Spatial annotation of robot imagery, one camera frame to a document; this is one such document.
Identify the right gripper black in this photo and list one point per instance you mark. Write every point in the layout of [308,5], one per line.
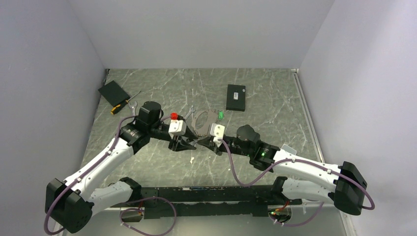
[208,142]

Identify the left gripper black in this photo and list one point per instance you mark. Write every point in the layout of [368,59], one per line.
[180,145]

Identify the steel key holder plate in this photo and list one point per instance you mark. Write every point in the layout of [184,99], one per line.
[212,117]

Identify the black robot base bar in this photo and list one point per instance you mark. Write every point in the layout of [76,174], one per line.
[160,202]

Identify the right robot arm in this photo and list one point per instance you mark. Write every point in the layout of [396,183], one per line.
[350,195]

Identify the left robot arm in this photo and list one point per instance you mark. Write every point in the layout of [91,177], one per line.
[70,203]

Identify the small silver wrench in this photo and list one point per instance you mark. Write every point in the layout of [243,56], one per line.
[190,112]

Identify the black box on table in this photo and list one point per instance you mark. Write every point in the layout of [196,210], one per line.
[235,98]

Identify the large silver wrench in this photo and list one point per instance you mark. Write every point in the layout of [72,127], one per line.
[133,105]

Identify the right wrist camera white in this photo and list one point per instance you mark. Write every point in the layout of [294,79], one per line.
[217,133]

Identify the yellow handled screwdriver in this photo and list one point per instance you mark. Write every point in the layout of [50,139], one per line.
[120,106]

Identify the aluminium rail right side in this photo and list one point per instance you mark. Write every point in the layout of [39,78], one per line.
[312,130]

